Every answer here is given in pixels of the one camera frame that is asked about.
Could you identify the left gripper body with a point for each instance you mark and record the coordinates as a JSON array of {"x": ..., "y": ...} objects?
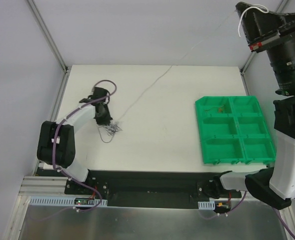
[{"x": 103, "y": 118}]

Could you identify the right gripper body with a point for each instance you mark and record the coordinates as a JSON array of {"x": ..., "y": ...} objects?
[{"x": 273, "y": 40}]

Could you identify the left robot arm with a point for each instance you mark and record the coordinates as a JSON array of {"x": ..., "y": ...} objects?
[{"x": 56, "y": 144}]

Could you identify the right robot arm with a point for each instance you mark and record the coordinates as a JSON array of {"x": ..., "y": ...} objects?
[{"x": 274, "y": 186}]

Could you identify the green compartment tray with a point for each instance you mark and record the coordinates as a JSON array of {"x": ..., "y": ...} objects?
[{"x": 233, "y": 130}]

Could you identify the aluminium frame post right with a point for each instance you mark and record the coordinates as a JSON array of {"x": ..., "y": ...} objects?
[{"x": 247, "y": 63}]

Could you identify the aluminium frame post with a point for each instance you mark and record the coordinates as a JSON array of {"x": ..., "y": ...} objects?
[
  {"x": 46, "y": 34},
  {"x": 247, "y": 63}
]

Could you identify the aluminium frame post left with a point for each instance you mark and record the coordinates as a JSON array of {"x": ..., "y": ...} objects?
[{"x": 46, "y": 34}]

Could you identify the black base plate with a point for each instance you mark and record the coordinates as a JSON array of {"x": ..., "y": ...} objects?
[{"x": 168, "y": 190}]

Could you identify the aluminium front rail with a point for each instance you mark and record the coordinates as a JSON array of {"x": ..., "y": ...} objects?
[{"x": 42, "y": 185}]

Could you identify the white slotted cable duct left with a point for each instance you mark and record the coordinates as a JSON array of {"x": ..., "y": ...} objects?
[{"x": 56, "y": 201}]

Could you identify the white slotted cable duct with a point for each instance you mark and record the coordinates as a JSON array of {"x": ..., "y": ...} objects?
[
  {"x": 56, "y": 201},
  {"x": 206, "y": 205}
]

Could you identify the white slotted cable duct right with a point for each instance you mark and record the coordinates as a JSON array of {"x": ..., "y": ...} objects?
[{"x": 206, "y": 205}]

